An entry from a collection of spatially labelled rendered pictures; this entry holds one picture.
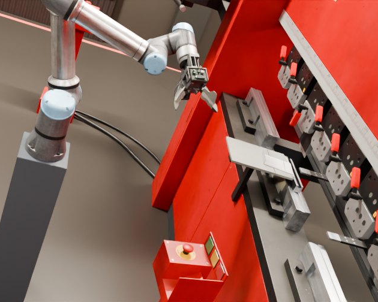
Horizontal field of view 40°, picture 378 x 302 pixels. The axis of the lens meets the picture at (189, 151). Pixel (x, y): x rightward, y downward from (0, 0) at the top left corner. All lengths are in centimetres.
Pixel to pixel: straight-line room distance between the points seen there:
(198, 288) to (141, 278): 110
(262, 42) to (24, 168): 142
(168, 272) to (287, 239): 46
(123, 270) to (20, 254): 71
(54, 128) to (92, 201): 127
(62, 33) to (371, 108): 107
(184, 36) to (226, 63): 95
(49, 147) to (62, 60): 32
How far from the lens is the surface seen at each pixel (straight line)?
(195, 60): 185
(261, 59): 285
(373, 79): 177
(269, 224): 199
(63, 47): 196
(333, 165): 179
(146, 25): 532
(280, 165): 212
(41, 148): 197
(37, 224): 216
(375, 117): 169
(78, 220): 299
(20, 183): 204
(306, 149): 207
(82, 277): 270
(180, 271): 180
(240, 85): 289
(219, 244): 226
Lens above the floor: 191
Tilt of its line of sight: 28 degrees down
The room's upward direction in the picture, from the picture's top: 25 degrees clockwise
